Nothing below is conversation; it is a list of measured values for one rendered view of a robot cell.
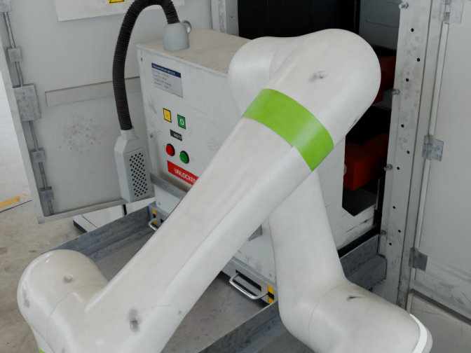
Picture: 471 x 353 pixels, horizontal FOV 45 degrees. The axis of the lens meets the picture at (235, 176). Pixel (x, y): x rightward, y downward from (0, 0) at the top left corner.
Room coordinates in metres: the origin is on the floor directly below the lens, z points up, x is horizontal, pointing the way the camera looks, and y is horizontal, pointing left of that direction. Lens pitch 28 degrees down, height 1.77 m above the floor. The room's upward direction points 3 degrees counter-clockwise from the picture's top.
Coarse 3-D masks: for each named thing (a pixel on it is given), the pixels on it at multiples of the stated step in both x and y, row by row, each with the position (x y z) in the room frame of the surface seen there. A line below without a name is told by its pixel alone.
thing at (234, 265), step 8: (152, 208) 1.41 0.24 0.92; (160, 208) 1.39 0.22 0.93; (152, 216) 1.41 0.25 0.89; (160, 216) 1.38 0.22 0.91; (232, 264) 1.14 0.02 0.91; (240, 264) 1.12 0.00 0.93; (224, 272) 1.16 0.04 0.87; (232, 272) 1.14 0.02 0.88; (240, 272) 1.11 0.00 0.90; (248, 272) 1.09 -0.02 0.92; (256, 272) 1.08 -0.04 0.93; (240, 280) 1.11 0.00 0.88; (248, 280) 1.09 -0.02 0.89; (256, 280) 1.07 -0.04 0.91; (264, 280) 1.05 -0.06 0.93; (248, 288) 1.09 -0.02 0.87; (256, 288) 1.07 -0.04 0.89; (272, 296) 1.03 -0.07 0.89
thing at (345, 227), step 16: (192, 32) 1.51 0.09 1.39; (208, 32) 1.50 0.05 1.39; (144, 48) 1.38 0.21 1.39; (160, 48) 1.37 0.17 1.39; (192, 48) 1.36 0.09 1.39; (208, 48) 1.35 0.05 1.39; (224, 48) 1.34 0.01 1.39; (192, 64) 1.23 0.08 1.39; (208, 64) 1.22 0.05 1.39; (224, 64) 1.22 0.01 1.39; (144, 112) 1.41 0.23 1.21; (336, 160) 1.16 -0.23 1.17; (320, 176) 1.12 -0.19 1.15; (336, 176) 1.16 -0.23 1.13; (336, 192) 1.16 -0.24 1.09; (336, 208) 1.16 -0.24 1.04; (368, 208) 1.25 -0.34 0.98; (336, 224) 1.17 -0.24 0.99; (352, 224) 1.20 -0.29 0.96; (368, 224) 1.25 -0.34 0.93; (336, 240) 1.17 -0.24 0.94; (352, 240) 1.21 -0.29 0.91
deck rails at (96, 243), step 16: (144, 208) 1.42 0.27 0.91; (112, 224) 1.35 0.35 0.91; (128, 224) 1.38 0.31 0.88; (144, 224) 1.42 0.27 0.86; (80, 240) 1.29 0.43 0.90; (96, 240) 1.32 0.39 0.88; (112, 240) 1.35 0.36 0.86; (128, 240) 1.35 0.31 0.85; (368, 240) 1.20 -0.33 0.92; (96, 256) 1.28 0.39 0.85; (352, 256) 1.16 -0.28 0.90; (368, 256) 1.20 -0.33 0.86; (352, 272) 1.16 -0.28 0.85; (272, 304) 0.98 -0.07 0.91; (256, 320) 0.95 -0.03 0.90; (272, 320) 0.98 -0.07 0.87; (224, 336) 0.89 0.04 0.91; (240, 336) 0.92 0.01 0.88; (256, 336) 0.95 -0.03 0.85; (208, 352) 0.86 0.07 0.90; (224, 352) 0.89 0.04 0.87
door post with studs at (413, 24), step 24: (408, 0) 1.22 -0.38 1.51; (408, 24) 1.21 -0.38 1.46; (408, 48) 1.21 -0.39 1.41; (408, 72) 1.20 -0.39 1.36; (408, 96) 1.20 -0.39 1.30; (408, 120) 1.19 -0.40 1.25; (408, 144) 1.19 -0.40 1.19; (384, 168) 1.21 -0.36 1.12; (408, 168) 1.18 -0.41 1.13; (384, 192) 1.23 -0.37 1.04; (384, 216) 1.23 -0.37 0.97; (384, 240) 1.22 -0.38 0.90; (384, 288) 1.21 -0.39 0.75
